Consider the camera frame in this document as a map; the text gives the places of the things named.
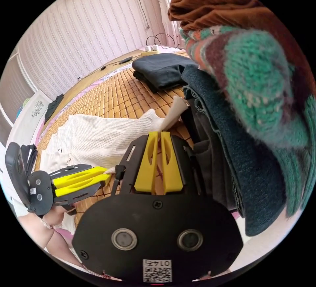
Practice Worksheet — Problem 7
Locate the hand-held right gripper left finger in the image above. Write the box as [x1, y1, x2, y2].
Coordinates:
[134, 131, 159, 191]

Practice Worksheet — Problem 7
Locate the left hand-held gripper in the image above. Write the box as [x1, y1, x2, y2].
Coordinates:
[26, 164, 110, 216]

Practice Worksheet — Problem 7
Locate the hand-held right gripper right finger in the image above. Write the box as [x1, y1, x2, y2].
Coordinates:
[161, 131, 184, 194]

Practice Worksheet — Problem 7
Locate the beige sweater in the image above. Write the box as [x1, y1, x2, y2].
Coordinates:
[39, 95, 190, 177]

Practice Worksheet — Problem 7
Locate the person's left forearm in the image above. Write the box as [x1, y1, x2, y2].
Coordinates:
[18, 215, 83, 268]

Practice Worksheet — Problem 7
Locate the black sweater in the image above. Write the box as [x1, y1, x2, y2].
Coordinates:
[132, 53, 198, 94]

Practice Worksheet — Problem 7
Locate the person's left hand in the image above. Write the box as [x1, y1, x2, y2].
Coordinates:
[42, 205, 76, 229]

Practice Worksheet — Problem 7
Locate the white cupboard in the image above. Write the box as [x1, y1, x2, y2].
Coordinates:
[0, 89, 54, 161]

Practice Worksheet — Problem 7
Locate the dark garment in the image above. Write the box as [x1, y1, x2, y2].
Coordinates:
[43, 94, 65, 125]

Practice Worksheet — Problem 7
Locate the bed with woven mat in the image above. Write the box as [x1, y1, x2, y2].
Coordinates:
[33, 46, 299, 280]

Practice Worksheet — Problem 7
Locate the pile of clothes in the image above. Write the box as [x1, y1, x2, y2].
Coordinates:
[168, 0, 316, 237]

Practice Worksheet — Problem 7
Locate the white power strip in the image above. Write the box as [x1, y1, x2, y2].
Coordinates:
[141, 45, 159, 57]

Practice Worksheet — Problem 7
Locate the black wall cable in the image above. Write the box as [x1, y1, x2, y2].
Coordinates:
[129, 0, 150, 29]

